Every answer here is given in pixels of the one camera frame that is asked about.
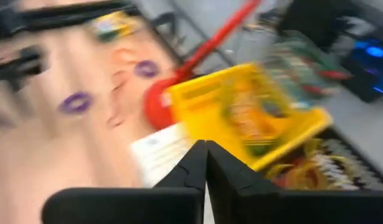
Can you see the black equipment case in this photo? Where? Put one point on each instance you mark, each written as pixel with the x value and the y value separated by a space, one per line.
pixel 315 21

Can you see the orange rubber band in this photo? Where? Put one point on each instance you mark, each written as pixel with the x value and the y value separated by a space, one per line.
pixel 287 182

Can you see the yellow rubber band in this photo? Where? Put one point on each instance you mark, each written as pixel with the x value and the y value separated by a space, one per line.
pixel 300 174

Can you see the orange silicone band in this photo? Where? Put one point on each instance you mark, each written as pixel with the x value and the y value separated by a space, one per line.
pixel 116 53

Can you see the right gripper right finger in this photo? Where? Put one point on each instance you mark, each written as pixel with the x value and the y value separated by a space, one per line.
pixel 272 205

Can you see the yellow plastic basket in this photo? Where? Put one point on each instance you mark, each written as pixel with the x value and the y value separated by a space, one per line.
pixel 203 124

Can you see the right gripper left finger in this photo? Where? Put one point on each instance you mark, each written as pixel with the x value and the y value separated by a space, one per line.
pixel 147 205

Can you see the white perforated shelf riser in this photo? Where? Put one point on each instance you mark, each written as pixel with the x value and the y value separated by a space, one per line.
pixel 157 155

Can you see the black device with blue lights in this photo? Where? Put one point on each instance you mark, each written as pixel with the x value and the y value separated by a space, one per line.
pixel 371 68

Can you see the black plastic basket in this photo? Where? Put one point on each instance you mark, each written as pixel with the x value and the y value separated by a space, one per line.
pixel 350 146

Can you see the red desk lamp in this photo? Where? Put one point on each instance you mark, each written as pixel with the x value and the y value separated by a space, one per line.
pixel 157 105

